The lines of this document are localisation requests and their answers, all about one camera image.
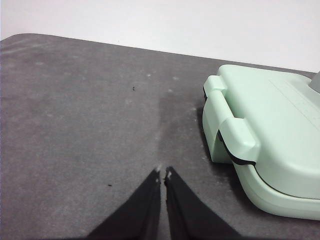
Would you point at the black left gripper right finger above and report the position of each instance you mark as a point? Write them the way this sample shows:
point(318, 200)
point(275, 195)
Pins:
point(192, 217)

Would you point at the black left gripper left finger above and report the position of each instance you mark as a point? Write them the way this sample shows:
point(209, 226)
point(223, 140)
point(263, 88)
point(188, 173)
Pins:
point(135, 217)

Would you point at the mint green hinged griddle cover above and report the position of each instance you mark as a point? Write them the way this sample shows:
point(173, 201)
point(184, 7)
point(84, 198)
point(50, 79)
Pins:
point(275, 125)

